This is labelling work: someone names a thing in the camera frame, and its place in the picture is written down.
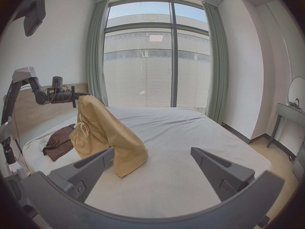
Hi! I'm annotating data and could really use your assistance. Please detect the tan shorts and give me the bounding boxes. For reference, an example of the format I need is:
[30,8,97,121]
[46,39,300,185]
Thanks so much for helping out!
[69,95,149,178]

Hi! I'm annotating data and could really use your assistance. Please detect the brown garment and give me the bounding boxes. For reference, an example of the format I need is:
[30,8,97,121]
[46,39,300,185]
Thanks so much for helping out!
[43,127,75,162]

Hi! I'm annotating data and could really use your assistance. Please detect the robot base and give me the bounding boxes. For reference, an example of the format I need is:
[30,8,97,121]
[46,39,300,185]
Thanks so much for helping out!
[5,162,31,201]

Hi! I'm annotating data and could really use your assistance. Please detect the grey dressing table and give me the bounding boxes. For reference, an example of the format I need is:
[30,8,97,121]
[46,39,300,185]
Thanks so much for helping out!
[266,102,305,156]

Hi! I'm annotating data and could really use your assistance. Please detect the bed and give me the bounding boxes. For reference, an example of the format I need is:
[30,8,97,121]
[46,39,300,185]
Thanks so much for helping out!
[12,83,272,218]

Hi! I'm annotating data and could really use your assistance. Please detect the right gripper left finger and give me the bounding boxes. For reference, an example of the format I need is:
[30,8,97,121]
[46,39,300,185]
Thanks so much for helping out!
[49,147,115,203]

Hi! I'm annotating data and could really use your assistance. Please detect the grey chest of drawers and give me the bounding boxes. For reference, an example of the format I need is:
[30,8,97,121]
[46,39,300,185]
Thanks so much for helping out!
[292,141,305,182]

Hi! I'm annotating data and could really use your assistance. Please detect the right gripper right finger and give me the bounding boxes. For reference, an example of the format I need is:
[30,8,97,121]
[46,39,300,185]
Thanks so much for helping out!
[191,147,256,203]

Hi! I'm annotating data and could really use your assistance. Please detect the round mirror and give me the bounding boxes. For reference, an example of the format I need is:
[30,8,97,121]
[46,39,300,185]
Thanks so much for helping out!
[288,77,305,105]

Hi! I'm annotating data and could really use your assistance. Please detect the pale grey garment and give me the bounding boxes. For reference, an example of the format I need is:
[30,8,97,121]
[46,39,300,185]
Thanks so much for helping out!
[38,136,51,152]

